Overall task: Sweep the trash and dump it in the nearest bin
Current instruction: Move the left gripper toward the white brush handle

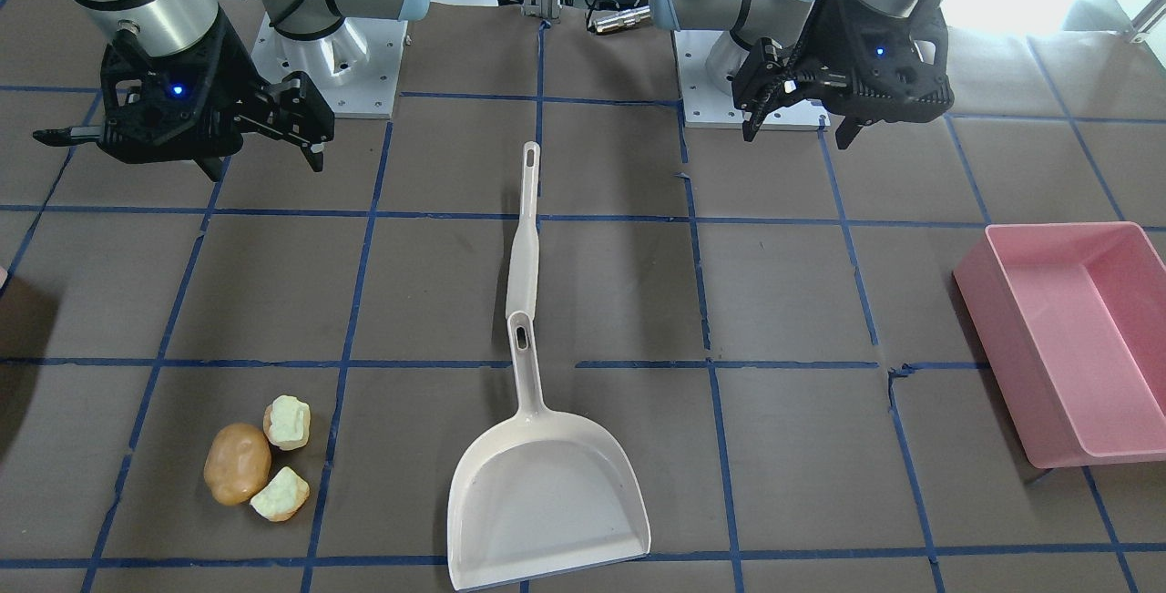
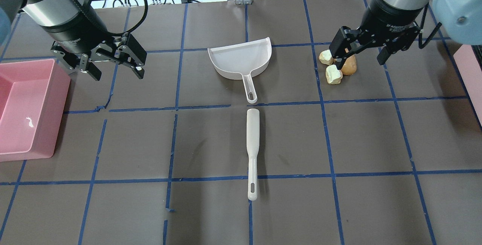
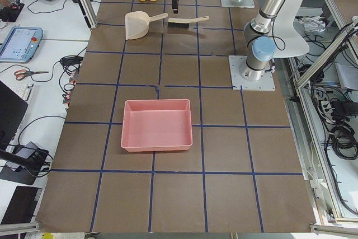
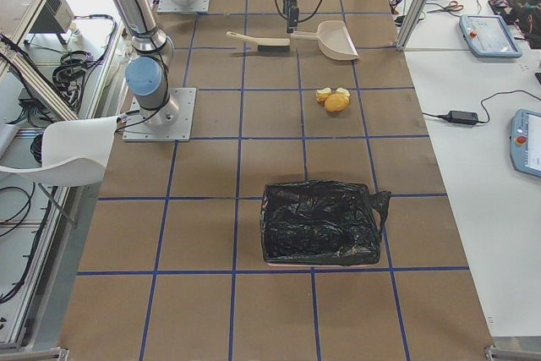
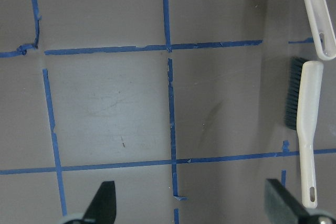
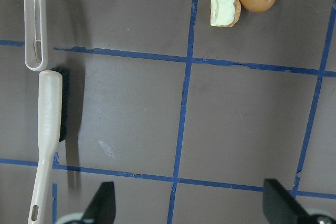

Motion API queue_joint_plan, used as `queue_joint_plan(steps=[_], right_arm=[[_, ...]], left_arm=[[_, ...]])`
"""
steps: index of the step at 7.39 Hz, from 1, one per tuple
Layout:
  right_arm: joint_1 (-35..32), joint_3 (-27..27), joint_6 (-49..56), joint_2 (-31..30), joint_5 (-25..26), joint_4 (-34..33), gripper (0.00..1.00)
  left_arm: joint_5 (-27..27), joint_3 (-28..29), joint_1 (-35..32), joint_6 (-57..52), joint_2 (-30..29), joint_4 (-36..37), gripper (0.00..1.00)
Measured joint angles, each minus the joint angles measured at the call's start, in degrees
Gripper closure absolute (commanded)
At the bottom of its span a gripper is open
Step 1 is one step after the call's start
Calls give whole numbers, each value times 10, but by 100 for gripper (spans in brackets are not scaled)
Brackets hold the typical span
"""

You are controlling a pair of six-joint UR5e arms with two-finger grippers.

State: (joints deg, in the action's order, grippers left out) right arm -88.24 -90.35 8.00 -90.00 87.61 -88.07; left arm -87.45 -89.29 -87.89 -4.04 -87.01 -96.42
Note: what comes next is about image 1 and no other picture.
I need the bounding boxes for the bread piece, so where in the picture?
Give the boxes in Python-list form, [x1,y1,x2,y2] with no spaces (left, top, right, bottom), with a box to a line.
[250,467,310,523]
[264,394,312,451]

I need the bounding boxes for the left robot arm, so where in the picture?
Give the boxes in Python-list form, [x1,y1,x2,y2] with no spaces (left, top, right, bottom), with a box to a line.
[649,0,956,148]

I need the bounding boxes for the brown bread roll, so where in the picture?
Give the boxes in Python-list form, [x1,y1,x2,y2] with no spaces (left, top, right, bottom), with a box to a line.
[203,423,271,506]

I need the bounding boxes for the beige plastic dustpan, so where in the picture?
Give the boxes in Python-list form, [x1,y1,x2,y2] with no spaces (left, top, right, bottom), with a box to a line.
[447,311,652,592]

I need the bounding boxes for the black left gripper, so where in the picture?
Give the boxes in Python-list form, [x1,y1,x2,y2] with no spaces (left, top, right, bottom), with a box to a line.
[731,0,955,150]

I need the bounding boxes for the pink plastic bin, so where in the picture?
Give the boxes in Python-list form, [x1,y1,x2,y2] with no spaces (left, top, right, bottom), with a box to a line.
[954,223,1165,470]

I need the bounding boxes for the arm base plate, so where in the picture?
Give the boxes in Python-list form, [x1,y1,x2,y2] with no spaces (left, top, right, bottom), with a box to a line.
[672,28,833,130]
[251,8,408,119]

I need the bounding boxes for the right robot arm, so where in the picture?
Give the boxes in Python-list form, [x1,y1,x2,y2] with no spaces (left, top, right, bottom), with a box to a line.
[33,0,430,182]

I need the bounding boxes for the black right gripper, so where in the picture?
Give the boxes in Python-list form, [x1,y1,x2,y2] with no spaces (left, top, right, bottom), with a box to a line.
[33,10,336,182]

